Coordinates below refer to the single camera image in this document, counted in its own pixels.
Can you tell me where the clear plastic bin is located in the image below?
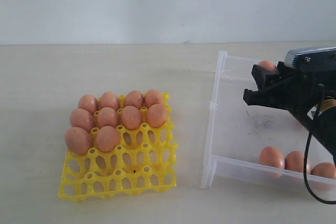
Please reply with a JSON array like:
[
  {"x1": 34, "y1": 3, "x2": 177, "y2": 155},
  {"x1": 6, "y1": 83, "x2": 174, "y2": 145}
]
[{"x1": 201, "y1": 51, "x2": 335, "y2": 200}]

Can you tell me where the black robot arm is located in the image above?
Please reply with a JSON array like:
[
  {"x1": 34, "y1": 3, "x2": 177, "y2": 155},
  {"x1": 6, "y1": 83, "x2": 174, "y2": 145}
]
[{"x1": 243, "y1": 62, "x2": 335, "y2": 156}]

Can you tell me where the black cable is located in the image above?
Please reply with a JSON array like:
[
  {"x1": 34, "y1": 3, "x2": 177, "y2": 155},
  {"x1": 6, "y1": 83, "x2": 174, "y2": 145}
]
[{"x1": 303, "y1": 90, "x2": 336, "y2": 205}]

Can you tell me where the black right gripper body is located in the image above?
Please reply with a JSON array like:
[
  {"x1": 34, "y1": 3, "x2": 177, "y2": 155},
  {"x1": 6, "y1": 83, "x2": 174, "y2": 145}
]
[{"x1": 272, "y1": 69, "x2": 326, "y2": 114}]

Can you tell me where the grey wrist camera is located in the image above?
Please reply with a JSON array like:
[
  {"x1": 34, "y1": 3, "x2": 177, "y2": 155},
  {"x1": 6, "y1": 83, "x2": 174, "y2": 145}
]
[{"x1": 282, "y1": 47, "x2": 336, "y2": 88}]

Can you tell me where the brown egg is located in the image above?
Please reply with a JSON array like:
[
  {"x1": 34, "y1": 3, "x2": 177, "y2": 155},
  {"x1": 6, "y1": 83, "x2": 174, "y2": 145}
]
[
  {"x1": 258, "y1": 60, "x2": 278, "y2": 72},
  {"x1": 121, "y1": 106, "x2": 142, "y2": 130},
  {"x1": 144, "y1": 89, "x2": 164, "y2": 108},
  {"x1": 146, "y1": 104, "x2": 168, "y2": 128},
  {"x1": 70, "y1": 108, "x2": 95, "y2": 132},
  {"x1": 285, "y1": 151, "x2": 304, "y2": 173},
  {"x1": 78, "y1": 94, "x2": 99, "y2": 114},
  {"x1": 259, "y1": 146, "x2": 285, "y2": 169},
  {"x1": 96, "y1": 126, "x2": 120, "y2": 152},
  {"x1": 311, "y1": 162, "x2": 335, "y2": 179},
  {"x1": 65, "y1": 127, "x2": 93, "y2": 155},
  {"x1": 99, "y1": 91, "x2": 120, "y2": 111},
  {"x1": 97, "y1": 107, "x2": 119, "y2": 128},
  {"x1": 123, "y1": 90, "x2": 144, "y2": 109}
]

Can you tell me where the yellow plastic egg tray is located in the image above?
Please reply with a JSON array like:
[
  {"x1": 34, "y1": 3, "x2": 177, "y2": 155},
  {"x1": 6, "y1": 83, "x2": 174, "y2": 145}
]
[{"x1": 57, "y1": 92, "x2": 179, "y2": 202}]

